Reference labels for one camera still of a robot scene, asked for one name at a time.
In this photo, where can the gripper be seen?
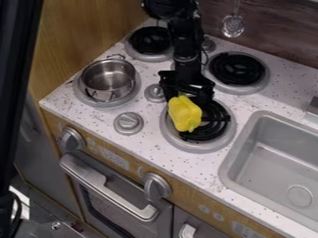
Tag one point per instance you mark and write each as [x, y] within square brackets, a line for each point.
[187, 81]

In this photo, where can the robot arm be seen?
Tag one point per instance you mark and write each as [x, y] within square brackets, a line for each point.
[185, 34]

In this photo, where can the toy stove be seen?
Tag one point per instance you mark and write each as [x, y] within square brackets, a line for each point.
[182, 93]

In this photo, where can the yellow toy pepper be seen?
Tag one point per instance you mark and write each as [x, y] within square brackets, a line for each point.
[184, 113]

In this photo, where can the silver pot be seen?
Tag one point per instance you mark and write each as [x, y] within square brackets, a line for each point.
[108, 79]

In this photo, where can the silver slotted spoon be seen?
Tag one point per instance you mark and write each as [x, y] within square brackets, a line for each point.
[232, 24]

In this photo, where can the toy sink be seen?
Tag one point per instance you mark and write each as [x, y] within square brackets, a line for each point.
[273, 167]

